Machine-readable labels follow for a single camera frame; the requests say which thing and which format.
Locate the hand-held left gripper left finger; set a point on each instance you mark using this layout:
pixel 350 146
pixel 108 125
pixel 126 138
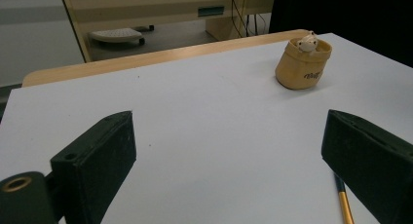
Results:
pixel 97 159

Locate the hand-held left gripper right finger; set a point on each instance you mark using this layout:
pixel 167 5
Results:
pixel 370 159

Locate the gold and black pen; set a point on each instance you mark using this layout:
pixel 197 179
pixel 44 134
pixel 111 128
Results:
pixel 345 204

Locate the yellow fabric pen holder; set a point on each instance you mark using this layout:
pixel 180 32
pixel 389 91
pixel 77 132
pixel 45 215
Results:
pixel 300 69

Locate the wooden table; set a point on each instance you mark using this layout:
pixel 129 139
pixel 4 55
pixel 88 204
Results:
pixel 156 58

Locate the white wheeled footrest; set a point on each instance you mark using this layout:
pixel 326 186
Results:
pixel 117 35

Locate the white frog figurine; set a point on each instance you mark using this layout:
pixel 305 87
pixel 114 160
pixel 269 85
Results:
pixel 307 43

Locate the black curtain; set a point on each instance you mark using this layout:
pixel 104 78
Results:
pixel 350 19

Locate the beige desk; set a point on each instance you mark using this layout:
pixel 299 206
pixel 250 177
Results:
pixel 156 6

